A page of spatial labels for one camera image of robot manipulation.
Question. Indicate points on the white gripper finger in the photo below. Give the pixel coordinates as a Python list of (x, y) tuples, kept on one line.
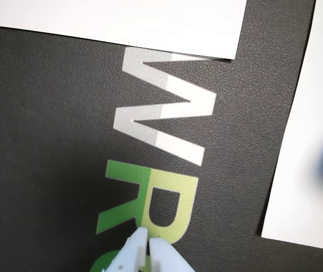
[(164, 258), (136, 249)]

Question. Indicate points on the white paper sheet marked HOME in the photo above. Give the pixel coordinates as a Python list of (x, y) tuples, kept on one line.
[(306, 170)]

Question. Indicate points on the dark mat with WROB print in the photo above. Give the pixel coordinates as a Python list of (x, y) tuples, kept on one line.
[(37, 127)]

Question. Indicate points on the white paper sheet marked 1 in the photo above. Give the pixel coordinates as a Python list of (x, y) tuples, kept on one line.
[(122, 20)]

